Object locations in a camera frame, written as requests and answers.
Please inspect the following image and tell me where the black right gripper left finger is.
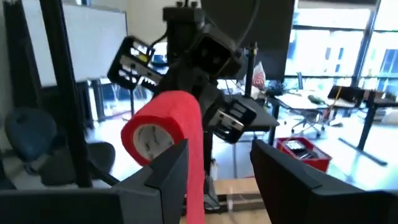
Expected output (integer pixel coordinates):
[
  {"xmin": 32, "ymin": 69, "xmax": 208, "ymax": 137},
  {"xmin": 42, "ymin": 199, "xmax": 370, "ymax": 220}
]
[{"xmin": 0, "ymin": 139, "xmax": 190, "ymax": 224}]

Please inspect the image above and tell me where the black aluminium rig frame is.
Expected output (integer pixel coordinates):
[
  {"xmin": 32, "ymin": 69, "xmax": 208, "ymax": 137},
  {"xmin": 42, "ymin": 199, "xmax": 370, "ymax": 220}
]
[{"xmin": 39, "ymin": 0, "xmax": 121, "ymax": 188}]

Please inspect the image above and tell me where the dark grey desk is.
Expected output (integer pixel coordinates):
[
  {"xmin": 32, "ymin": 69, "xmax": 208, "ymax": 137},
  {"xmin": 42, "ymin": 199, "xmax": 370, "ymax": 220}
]
[{"xmin": 217, "ymin": 95, "xmax": 280, "ymax": 146}]

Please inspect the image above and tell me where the black standing desk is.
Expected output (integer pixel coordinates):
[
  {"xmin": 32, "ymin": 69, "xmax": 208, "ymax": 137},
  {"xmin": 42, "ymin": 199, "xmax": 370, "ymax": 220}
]
[{"xmin": 328, "ymin": 84, "xmax": 398, "ymax": 166}]

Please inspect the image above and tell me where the large dark panel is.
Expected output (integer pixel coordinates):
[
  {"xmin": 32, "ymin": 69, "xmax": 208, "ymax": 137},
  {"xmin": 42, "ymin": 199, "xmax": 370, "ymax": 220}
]
[{"xmin": 200, "ymin": 0, "xmax": 295, "ymax": 82}]

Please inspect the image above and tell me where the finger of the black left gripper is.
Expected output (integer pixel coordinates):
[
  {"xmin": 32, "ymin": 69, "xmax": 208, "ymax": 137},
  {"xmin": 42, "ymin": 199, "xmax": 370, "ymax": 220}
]
[
  {"xmin": 198, "ymin": 83, "xmax": 226, "ymax": 125},
  {"xmin": 154, "ymin": 77, "xmax": 180, "ymax": 96}
]

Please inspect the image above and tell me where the red bandage roll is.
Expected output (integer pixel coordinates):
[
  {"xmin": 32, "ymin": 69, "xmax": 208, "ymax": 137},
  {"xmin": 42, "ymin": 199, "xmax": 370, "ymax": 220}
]
[{"xmin": 120, "ymin": 90, "xmax": 206, "ymax": 224}]

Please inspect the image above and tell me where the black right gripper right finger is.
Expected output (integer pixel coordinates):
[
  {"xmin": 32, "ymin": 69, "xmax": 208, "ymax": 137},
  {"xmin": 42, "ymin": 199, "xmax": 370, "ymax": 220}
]
[{"xmin": 250, "ymin": 139, "xmax": 398, "ymax": 224}]

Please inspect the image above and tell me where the red and white bag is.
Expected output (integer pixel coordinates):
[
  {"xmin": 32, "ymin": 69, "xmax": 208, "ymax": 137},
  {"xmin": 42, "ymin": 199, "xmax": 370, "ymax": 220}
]
[{"xmin": 251, "ymin": 61, "xmax": 267, "ymax": 91}]

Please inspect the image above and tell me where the red plastic crate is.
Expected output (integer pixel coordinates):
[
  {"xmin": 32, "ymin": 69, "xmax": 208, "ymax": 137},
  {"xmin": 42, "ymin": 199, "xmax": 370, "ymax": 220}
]
[{"xmin": 275, "ymin": 136, "xmax": 333, "ymax": 173}]

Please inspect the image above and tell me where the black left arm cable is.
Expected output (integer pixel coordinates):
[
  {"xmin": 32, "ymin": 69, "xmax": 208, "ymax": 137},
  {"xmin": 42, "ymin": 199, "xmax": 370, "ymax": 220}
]
[{"xmin": 234, "ymin": 0, "xmax": 261, "ymax": 50}]

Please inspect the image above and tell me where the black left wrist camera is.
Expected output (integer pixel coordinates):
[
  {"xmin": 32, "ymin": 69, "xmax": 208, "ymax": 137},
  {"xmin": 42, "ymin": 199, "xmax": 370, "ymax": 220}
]
[{"xmin": 192, "ymin": 24, "xmax": 244, "ymax": 79}]

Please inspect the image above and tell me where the black ribbed device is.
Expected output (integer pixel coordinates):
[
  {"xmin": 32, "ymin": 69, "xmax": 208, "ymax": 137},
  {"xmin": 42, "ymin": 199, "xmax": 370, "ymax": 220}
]
[{"xmin": 284, "ymin": 139, "xmax": 317, "ymax": 160}]

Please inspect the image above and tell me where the blue office chair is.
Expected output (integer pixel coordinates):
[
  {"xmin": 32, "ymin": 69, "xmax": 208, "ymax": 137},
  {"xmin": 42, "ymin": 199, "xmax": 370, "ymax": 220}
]
[{"xmin": 4, "ymin": 107, "xmax": 59, "ymax": 163}]

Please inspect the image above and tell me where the black office chair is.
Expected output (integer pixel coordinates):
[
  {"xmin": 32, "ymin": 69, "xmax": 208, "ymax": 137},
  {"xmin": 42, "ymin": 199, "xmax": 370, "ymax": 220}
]
[{"xmin": 39, "ymin": 141, "xmax": 116, "ymax": 187}]

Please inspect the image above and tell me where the whiteboard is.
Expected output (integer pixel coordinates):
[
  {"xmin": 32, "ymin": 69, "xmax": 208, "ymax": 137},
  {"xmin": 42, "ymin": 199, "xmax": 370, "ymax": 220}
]
[{"xmin": 21, "ymin": 0, "xmax": 128, "ymax": 88}]

